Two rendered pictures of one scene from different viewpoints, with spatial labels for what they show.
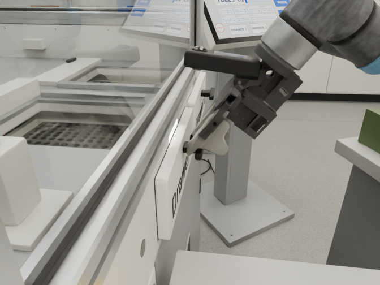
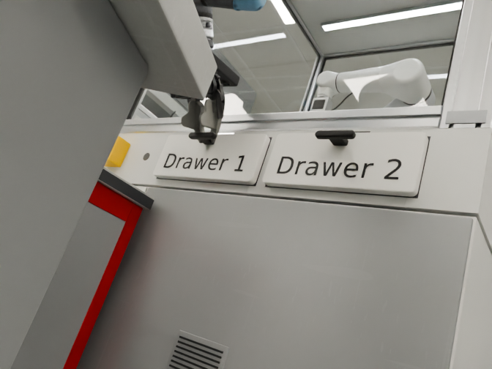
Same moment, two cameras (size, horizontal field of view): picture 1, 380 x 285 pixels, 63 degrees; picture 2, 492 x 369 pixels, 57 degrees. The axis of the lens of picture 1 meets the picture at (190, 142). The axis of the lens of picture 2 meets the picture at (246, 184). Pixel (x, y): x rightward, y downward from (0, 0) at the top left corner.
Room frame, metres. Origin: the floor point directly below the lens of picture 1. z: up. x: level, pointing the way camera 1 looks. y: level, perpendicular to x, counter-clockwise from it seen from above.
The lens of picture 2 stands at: (1.08, -0.73, 0.52)
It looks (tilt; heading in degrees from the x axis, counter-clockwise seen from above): 19 degrees up; 122
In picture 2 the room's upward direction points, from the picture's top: 19 degrees clockwise
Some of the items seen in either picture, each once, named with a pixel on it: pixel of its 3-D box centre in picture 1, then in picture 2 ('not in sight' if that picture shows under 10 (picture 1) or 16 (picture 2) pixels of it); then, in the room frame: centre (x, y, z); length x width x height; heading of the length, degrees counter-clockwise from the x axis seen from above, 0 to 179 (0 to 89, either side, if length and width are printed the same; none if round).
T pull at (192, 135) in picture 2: (193, 147); (205, 138); (0.49, -0.01, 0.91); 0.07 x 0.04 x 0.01; 172
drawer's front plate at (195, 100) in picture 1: (197, 104); (338, 161); (0.81, -0.02, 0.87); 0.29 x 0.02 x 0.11; 172
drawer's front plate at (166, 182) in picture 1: (178, 162); (207, 157); (0.49, 0.02, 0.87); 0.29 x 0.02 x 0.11; 172
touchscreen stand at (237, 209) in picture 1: (241, 126); not in sight; (1.47, -0.26, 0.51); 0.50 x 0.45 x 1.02; 30
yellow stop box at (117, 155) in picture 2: not in sight; (110, 151); (0.16, 0.05, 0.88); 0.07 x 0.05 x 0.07; 172
